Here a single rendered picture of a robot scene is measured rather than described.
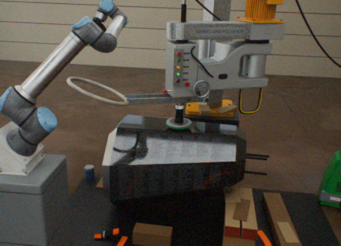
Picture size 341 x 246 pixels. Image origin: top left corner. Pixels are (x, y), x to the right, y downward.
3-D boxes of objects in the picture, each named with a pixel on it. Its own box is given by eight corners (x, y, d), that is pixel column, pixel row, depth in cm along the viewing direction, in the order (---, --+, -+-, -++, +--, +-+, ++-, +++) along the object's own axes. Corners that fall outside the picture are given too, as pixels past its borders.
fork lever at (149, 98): (201, 96, 307) (202, 91, 305) (210, 103, 289) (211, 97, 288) (122, 99, 285) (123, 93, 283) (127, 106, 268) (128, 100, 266)
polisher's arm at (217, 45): (189, 60, 367) (191, 35, 358) (218, 58, 381) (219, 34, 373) (230, 75, 304) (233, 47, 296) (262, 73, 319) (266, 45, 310)
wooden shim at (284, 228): (275, 223, 293) (276, 221, 292) (287, 223, 293) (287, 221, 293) (286, 244, 269) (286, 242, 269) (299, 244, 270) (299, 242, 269)
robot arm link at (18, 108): (15, 128, 200) (106, 32, 201) (-12, 108, 193) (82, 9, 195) (18, 121, 214) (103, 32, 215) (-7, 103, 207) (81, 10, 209)
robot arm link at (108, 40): (117, 50, 205) (132, 17, 263) (101, 35, 201) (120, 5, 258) (104, 63, 210) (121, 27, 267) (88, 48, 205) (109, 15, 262)
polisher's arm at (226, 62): (254, 92, 323) (260, 38, 306) (268, 100, 302) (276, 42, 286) (178, 97, 301) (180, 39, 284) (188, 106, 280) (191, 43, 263)
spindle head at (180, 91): (203, 91, 307) (207, 39, 292) (214, 98, 288) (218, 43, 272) (164, 93, 296) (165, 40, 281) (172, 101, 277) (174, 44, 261)
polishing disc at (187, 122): (191, 128, 287) (191, 126, 286) (164, 126, 288) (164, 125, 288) (192, 119, 306) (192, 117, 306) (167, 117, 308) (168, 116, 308)
